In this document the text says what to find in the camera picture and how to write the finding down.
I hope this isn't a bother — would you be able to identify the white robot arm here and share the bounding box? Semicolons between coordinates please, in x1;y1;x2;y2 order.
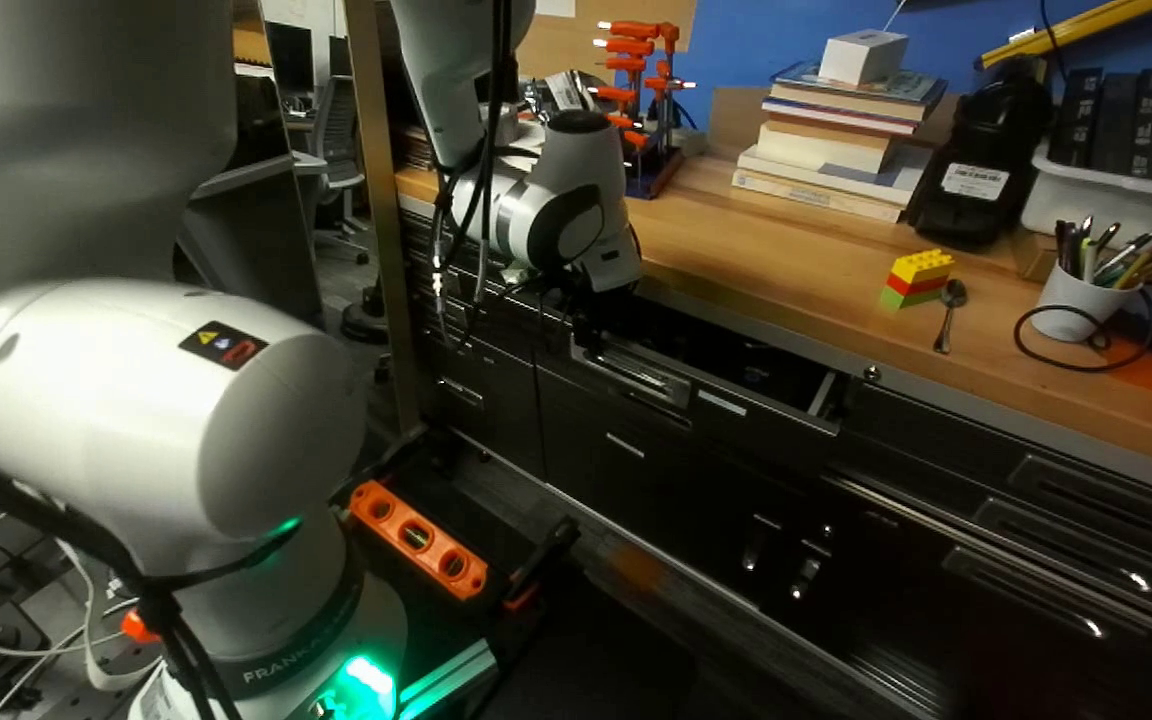
0;0;408;720

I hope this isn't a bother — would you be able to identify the open grey metal drawer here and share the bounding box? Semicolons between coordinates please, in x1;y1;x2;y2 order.
428;285;847;537

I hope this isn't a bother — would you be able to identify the stack of books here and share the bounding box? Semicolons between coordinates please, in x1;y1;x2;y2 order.
733;30;943;213

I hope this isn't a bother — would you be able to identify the colourful toy block stack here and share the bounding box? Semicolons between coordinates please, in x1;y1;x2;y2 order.
884;248;956;309

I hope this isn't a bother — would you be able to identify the metal spoon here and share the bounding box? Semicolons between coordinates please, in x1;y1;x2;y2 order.
931;282;969;357

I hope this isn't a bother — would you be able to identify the black label printer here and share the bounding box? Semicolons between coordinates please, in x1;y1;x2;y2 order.
902;80;1050;248

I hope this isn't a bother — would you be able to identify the white cup with pens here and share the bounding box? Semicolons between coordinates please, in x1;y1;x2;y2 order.
1032;222;1152;341

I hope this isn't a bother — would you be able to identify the yellow level tool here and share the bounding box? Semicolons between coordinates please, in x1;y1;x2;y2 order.
974;0;1152;67

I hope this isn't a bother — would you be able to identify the white bin with black items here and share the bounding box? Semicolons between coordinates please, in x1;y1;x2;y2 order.
1018;67;1152;234

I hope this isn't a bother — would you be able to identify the orange handled hex key set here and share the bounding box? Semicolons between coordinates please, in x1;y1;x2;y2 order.
595;21;683;201

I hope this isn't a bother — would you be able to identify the black cable on table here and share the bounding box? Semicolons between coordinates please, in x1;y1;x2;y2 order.
1008;300;1152;375

